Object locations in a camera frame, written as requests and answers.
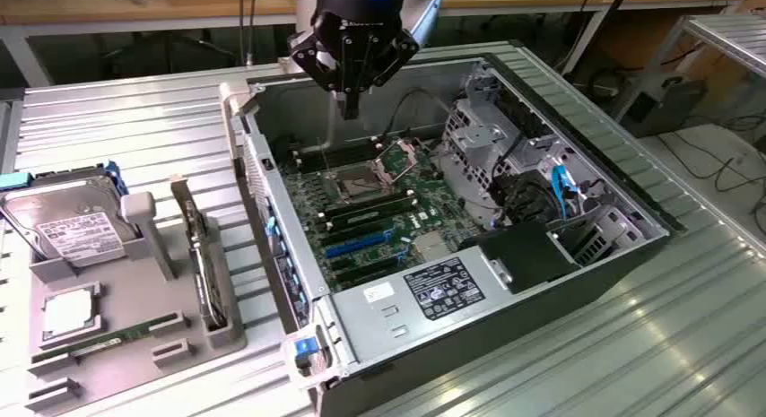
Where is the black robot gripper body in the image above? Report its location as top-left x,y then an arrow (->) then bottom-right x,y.
313,0 -> 409,93

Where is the graphics card with black fan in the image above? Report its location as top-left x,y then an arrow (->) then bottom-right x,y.
168,178 -> 232,329

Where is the metal socket cover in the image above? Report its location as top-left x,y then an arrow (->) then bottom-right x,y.
371,137 -> 427,181

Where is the metal drive cage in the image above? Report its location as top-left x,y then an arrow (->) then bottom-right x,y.
440,97 -> 543,199

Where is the wooden desk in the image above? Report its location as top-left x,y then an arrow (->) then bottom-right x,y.
0,0 -> 748,89

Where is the CPU socket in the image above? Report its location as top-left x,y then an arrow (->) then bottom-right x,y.
325,164 -> 400,204

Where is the installed RAM stick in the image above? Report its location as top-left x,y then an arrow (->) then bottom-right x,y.
320,192 -> 419,228

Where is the green motherboard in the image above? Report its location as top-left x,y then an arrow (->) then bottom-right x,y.
277,137 -> 483,293

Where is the open black PC case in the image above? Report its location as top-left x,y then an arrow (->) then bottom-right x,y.
217,52 -> 690,417

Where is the blue disk caddy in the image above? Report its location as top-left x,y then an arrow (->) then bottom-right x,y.
0,160 -> 130,199

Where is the blue expansion slot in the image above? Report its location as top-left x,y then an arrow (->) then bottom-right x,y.
321,234 -> 391,259

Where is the silver chipset heatsink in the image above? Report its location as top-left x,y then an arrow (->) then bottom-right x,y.
412,235 -> 451,262

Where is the black box on floor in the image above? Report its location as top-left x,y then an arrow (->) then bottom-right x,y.
620,75 -> 708,138

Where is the black expansion slot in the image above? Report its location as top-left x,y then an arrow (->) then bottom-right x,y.
332,265 -> 400,289
331,253 -> 397,275

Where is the black plastic shroud box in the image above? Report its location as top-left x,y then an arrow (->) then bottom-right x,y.
475,220 -> 583,295

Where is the hard disk with white label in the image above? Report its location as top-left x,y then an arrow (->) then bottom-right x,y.
0,175 -> 144,269

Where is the grey power supply with label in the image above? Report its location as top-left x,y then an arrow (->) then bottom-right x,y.
325,246 -> 516,365

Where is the blue case latch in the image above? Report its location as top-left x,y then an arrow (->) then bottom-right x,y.
292,337 -> 319,361

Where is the silver CPU chip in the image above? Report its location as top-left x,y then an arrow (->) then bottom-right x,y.
42,292 -> 98,336

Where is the green loose RAM stick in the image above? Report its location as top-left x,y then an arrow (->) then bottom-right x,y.
29,323 -> 180,363

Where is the grey parts rack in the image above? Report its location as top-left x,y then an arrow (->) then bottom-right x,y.
22,191 -> 249,414

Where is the black cable inside case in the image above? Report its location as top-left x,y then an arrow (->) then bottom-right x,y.
380,87 -> 448,139

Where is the hanging thin cable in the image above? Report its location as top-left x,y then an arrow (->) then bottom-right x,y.
237,0 -> 255,69

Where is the blue wire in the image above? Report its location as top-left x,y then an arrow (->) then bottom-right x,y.
551,162 -> 580,222

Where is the metal frame table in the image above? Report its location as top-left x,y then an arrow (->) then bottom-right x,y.
610,14 -> 766,122

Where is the black cable on white table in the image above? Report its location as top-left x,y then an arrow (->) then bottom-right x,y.
656,132 -> 766,198

